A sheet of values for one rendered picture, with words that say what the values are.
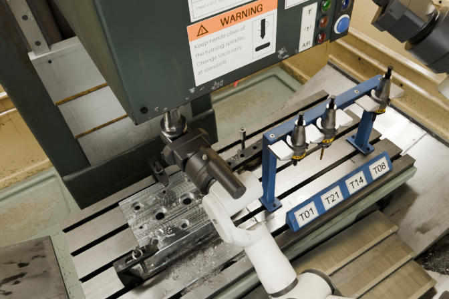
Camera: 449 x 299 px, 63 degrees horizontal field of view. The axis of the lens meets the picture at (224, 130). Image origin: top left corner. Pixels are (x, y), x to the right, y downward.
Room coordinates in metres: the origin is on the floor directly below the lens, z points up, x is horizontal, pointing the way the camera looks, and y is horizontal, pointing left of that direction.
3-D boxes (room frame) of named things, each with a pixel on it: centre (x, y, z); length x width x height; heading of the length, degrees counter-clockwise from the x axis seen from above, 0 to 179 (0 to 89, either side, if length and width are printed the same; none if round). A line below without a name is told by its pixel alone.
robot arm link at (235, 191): (0.46, 0.00, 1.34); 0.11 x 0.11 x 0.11; 32
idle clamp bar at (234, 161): (0.87, -0.08, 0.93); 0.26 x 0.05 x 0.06; 123
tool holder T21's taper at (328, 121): (0.73, -0.30, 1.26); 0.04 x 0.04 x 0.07
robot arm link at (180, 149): (0.56, 0.07, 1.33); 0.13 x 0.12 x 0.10; 122
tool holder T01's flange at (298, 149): (0.68, -0.20, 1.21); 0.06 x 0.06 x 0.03
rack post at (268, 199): (0.70, -0.13, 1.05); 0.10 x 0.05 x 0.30; 28
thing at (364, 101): (0.81, -0.45, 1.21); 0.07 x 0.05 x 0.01; 28
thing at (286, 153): (0.65, -0.15, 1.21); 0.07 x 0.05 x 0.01; 28
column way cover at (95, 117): (1.03, 0.33, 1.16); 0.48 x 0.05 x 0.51; 118
